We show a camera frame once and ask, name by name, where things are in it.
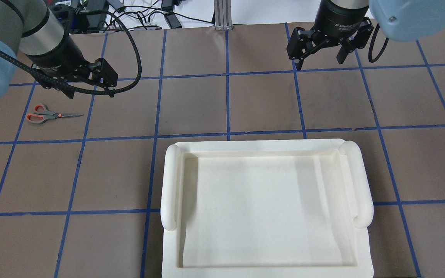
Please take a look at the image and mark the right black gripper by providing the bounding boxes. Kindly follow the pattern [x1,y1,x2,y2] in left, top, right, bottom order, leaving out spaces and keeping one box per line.
[287,0,373,71]

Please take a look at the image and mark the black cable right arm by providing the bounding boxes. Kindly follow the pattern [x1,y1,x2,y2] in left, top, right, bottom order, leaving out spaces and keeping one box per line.
[368,23,389,63]

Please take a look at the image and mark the aluminium frame post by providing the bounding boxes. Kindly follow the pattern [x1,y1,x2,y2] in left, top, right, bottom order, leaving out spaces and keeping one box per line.
[213,0,234,31]

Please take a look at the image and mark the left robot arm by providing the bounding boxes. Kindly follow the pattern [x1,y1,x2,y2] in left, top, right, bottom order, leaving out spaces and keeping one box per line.
[0,0,118,90]

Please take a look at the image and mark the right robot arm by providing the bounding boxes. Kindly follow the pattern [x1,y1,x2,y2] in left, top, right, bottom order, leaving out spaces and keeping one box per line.
[286,0,445,70]

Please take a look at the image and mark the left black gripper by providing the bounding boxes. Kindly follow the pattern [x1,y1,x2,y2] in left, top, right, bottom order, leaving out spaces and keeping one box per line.
[27,36,118,98]

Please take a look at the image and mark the black power adapter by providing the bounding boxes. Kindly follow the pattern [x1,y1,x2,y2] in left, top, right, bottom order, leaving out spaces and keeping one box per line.
[164,12,183,29]

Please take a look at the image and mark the white foam tray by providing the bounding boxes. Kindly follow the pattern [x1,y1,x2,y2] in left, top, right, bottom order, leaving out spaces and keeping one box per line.
[160,139,374,278]

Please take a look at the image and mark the orange grey scissors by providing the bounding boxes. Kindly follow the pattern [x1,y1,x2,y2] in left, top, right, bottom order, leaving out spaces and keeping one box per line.
[26,103,84,124]

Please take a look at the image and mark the black braided cable left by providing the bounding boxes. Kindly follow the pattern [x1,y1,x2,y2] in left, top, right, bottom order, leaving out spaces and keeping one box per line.
[0,10,143,96]

